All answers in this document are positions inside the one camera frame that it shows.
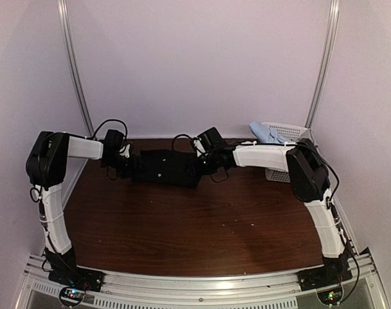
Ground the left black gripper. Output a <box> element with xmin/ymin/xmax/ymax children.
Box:
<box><xmin>102</xmin><ymin>153</ymin><xmax>147</xmax><ymax>179</ymax></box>

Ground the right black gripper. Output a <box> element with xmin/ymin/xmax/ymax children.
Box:
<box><xmin>185</xmin><ymin>151</ymin><xmax>219</xmax><ymax>176</ymax></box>

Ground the black long sleeve shirt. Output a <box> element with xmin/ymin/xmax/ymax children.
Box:
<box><xmin>132</xmin><ymin>149</ymin><xmax>202</xmax><ymax>189</ymax></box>

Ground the white perforated plastic basket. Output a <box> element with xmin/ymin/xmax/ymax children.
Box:
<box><xmin>262</xmin><ymin>122</ymin><xmax>317</xmax><ymax>183</ymax></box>

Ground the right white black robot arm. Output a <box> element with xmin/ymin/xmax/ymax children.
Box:
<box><xmin>191</xmin><ymin>127</ymin><xmax>349</xmax><ymax>285</ymax></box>

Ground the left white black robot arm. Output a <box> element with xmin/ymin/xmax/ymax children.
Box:
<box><xmin>26</xmin><ymin>129</ymin><xmax>140</xmax><ymax>286</ymax></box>

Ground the light blue shirt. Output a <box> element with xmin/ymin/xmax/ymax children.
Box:
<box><xmin>249</xmin><ymin>122</ymin><xmax>288</xmax><ymax>144</ymax></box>

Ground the left circuit board with LEDs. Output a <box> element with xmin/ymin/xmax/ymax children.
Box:
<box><xmin>59</xmin><ymin>286</ymin><xmax>86</xmax><ymax>306</ymax></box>

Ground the circuit board with leds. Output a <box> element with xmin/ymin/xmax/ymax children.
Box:
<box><xmin>317</xmin><ymin>287</ymin><xmax>343</xmax><ymax>306</ymax></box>
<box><xmin>59</xmin><ymin>286</ymin><xmax>86</xmax><ymax>306</ymax></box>

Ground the right circuit board with LEDs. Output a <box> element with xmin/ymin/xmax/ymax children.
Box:
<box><xmin>317</xmin><ymin>287</ymin><xmax>343</xmax><ymax>306</ymax></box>

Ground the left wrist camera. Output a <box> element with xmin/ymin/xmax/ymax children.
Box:
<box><xmin>120</xmin><ymin>144</ymin><xmax>131</xmax><ymax>158</ymax></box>

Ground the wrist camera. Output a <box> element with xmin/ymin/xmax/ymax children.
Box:
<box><xmin>192</xmin><ymin>137</ymin><xmax>206</xmax><ymax>156</ymax></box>
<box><xmin>120</xmin><ymin>144</ymin><xmax>131</xmax><ymax>158</ymax></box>

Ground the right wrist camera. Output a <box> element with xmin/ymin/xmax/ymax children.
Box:
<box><xmin>192</xmin><ymin>137</ymin><xmax>206</xmax><ymax>156</ymax></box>

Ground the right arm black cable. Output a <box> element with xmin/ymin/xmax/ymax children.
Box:
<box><xmin>172</xmin><ymin>133</ymin><xmax>199</xmax><ymax>152</ymax></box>

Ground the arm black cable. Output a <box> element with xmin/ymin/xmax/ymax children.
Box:
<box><xmin>86</xmin><ymin>118</ymin><xmax>129</xmax><ymax>145</ymax></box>
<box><xmin>172</xmin><ymin>133</ymin><xmax>199</xmax><ymax>152</ymax></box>

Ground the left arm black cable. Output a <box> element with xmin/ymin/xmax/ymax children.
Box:
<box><xmin>86</xmin><ymin>118</ymin><xmax>129</xmax><ymax>145</ymax></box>

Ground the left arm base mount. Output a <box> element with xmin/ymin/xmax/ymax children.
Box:
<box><xmin>48</xmin><ymin>267</ymin><xmax>104</xmax><ymax>292</ymax></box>

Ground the front aluminium rail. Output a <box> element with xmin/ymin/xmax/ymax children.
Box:
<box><xmin>12</xmin><ymin>254</ymin><xmax>390</xmax><ymax>308</ymax></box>

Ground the left aluminium frame post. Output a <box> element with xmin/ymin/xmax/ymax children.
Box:
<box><xmin>57</xmin><ymin>0</ymin><xmax>94</xmax><ymax>136</ymax></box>

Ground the aluminium frame post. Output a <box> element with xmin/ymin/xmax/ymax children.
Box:
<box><xmin>57</xmin><ymin>0</ymin><xmax>94</xmax><ymax>136</ymax></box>
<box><xmin>305</xmin><ymin>0</ymin><xmax>340</xmax><ymax>129</ymax></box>

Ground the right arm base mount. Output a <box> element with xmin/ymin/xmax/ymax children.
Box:
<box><xmin>297</xmin><ymin>266</ymin><xmax>352</xmax><ymax>291</ymax></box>

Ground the right aluminium frame post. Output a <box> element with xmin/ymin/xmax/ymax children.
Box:
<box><xmin>305</xmin><ymin>0</ymin><xmax>340</xmax><ymax>129</ymax></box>

